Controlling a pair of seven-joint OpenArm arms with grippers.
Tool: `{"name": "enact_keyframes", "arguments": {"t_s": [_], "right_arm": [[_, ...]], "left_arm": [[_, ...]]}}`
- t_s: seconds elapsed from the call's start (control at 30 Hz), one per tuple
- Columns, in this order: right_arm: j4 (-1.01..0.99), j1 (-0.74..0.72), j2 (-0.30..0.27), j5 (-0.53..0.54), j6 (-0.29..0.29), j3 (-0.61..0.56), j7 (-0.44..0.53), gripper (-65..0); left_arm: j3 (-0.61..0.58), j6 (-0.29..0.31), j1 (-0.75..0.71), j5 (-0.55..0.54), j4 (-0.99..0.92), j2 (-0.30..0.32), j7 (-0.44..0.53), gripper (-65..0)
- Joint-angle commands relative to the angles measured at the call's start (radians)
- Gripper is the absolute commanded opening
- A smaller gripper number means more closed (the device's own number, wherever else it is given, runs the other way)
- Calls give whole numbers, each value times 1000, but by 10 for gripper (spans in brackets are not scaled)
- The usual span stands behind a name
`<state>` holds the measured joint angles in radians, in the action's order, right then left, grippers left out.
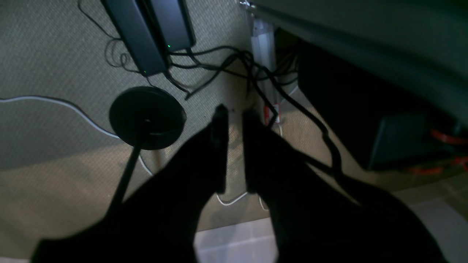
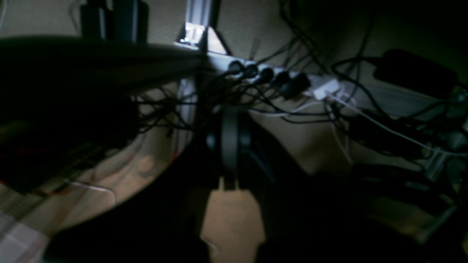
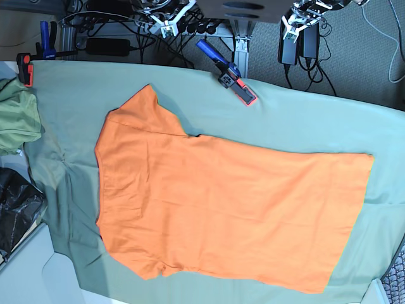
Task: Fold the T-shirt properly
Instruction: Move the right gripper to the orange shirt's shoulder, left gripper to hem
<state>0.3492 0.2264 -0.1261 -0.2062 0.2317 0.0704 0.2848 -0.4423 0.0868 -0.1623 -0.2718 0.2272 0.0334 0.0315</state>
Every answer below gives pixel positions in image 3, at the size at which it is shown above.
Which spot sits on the black power adapter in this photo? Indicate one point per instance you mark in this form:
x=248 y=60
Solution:
x=288 y=47
x=310 y=42

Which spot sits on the black power adapter right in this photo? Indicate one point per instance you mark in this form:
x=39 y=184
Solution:
x=310 y=42

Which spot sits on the green table cloth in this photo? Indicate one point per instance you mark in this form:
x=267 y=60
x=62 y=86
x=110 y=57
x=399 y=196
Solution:
x=73 y=98

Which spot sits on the robot arm at left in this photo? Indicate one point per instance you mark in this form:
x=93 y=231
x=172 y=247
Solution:
x=307 y=13

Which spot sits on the blue orange bar clamp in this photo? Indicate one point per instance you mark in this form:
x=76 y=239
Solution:
x=230 y=77

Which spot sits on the grey patterned chair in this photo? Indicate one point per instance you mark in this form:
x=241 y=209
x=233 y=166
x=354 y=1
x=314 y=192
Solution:
x=393 y=278

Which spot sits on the robot arm at right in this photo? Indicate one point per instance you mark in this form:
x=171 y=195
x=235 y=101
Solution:
x=163 y=16

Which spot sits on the olive green garment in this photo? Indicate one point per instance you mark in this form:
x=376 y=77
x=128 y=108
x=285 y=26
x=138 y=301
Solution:
x=20 y=120

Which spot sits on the aluminium frame post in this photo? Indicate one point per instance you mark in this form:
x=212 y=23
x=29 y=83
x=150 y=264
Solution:
x=242 y=32

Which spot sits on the black plastic bag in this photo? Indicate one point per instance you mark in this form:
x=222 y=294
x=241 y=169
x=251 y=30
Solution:
x=21 y=204

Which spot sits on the orange T-shirt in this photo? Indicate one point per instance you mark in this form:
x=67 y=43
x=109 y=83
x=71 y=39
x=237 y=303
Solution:
x=171 y=202

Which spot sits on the black power adapter left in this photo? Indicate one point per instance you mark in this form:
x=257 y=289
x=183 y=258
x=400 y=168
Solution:
x=288 y=47

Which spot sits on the black power strip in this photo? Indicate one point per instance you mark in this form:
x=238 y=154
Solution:
x=204 y=26

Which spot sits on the blue clamp at left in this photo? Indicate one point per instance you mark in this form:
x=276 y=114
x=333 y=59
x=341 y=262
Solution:
x=45 y=50

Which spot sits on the black power brick left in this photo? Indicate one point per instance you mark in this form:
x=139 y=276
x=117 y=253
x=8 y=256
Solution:
x=108 y=47

